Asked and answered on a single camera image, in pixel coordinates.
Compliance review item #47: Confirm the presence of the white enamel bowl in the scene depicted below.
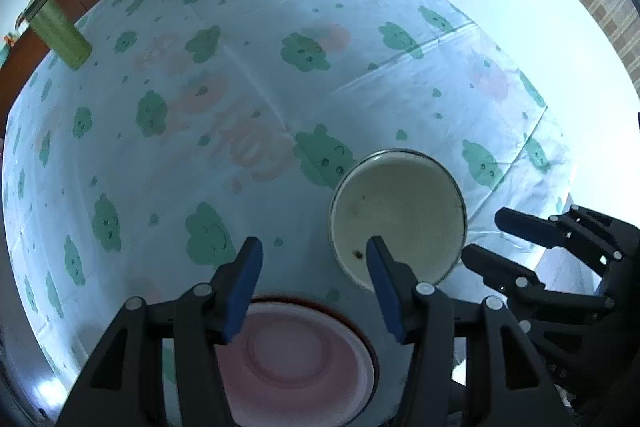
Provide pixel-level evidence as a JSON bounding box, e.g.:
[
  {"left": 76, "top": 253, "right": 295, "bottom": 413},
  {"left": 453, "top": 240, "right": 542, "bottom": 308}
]
[{"left": 329, "top": 148, "right": 468, "bottom": 291}]

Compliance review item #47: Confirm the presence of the green thermos bottle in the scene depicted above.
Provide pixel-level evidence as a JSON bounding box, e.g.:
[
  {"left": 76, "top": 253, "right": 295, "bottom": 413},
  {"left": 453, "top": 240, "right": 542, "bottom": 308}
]
[{"left": 24, "top": 0, "right": 92, "bottom": 70}]

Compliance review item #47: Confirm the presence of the green cloud tablecloth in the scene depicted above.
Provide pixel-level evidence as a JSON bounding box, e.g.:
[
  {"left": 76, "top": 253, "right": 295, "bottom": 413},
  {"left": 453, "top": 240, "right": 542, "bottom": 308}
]
[{"left": 2, "top": 0, "right": 572, "bottom": 426}]

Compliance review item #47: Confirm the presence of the red plastic bowl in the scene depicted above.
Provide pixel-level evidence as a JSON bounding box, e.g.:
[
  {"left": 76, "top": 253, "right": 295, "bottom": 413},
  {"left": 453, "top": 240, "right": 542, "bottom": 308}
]
[{"left": 216, "top": 300, "right": 378, "bottom": 427}]

